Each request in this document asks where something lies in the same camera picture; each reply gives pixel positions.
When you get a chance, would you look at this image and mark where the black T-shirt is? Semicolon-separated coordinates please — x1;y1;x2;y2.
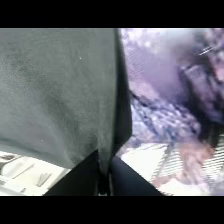
0;28;134;176

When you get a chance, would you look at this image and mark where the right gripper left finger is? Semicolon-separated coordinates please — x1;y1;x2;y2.
44;149;101;197

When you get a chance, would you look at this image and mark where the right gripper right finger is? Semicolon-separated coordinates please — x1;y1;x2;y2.
109;155;163;197

